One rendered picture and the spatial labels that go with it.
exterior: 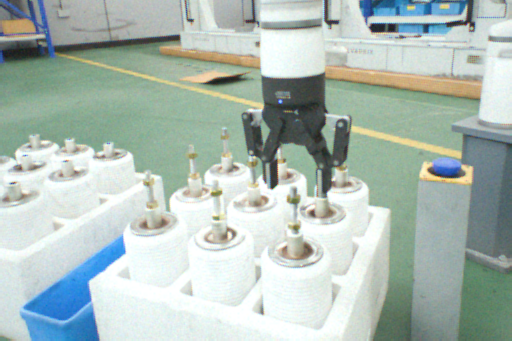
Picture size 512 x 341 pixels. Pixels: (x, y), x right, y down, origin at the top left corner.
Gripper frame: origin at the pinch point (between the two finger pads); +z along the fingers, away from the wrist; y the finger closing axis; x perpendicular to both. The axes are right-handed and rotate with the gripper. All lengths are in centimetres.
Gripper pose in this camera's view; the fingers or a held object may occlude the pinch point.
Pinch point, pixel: (296, 182)
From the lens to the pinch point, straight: 56.7
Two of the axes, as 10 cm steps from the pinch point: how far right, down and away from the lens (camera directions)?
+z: 0.5, 9.5, 3.2
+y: 8.9, 1.0, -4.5
